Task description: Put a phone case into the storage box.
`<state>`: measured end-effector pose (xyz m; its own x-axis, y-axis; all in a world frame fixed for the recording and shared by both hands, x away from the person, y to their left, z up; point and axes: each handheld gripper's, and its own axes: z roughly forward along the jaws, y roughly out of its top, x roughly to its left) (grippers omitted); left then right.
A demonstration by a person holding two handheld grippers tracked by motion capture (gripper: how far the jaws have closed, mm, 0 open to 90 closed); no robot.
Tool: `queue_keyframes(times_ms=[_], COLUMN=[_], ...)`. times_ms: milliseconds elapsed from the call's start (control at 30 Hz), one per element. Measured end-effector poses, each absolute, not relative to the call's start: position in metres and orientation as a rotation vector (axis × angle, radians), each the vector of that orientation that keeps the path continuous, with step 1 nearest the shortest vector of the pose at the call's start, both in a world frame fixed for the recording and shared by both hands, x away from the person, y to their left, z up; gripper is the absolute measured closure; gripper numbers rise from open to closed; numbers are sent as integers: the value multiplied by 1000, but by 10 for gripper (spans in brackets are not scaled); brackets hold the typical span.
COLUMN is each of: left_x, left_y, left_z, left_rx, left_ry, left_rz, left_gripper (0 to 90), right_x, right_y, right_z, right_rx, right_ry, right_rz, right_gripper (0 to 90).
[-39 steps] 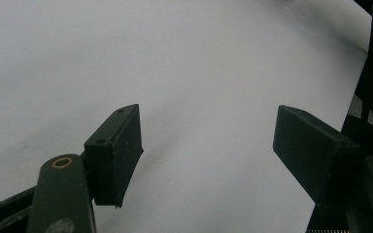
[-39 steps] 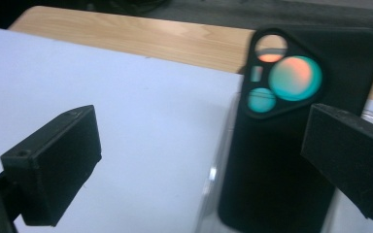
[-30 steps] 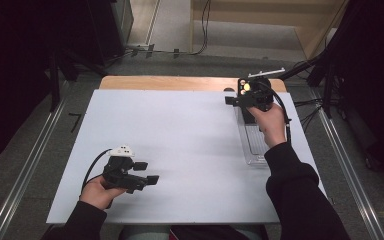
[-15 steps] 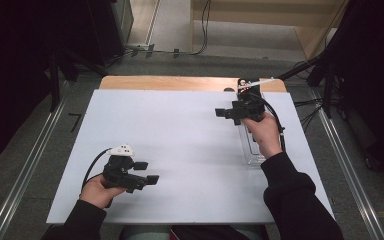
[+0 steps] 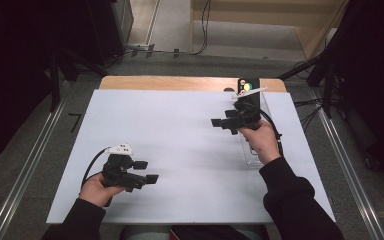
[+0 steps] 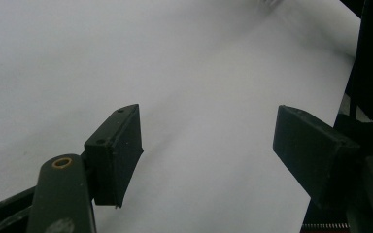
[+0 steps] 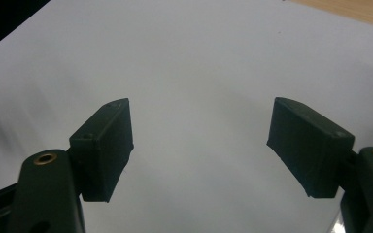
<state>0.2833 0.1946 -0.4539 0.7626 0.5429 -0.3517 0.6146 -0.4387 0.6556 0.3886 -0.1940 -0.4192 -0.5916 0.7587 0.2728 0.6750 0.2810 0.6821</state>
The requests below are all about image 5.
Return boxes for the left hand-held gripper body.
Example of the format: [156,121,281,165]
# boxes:
[101,143,148,193]

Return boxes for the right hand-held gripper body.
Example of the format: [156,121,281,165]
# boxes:
[220,86,268,136]

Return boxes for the black phone case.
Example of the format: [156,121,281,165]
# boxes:
[237,78,262,108]

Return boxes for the clear plastic rack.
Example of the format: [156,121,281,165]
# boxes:
[234,92,284,167]

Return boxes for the person's left hand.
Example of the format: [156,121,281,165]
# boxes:
[78,173,126,208]

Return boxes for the person's right hand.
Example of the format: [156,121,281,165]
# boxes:
[238,119,282,166]

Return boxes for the white board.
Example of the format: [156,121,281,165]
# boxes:
[45,88,336,224]

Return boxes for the wooden table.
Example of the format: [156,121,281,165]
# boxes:
[98,75,288,93]

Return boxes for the black metal stand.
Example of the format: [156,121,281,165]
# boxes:
[278,33,348,118]

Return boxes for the light wooden shelf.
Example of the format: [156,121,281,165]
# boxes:
[189,0,349,59]

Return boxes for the black tripod stand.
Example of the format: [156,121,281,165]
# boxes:
[48,46,109,113]

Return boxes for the dark cabinet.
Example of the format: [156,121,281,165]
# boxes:
[86,0,134,64]

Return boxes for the right hand-held gripper cable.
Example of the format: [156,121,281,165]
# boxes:
[246,103,285,158]

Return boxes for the hand-held gripper cable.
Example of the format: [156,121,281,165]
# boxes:
[80,147,111,189]
[246,103,285,158]

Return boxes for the left hand-held gripper cable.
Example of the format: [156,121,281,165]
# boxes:
[80,147,111,189]

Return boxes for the black floor cables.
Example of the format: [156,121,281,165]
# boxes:
[293,98,324,133]

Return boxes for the aluminium floor rail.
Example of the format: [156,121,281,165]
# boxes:
[313,89,384,240]
[0,81,69,240]

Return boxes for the black hanging cables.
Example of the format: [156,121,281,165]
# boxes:
[193,0,213,56]

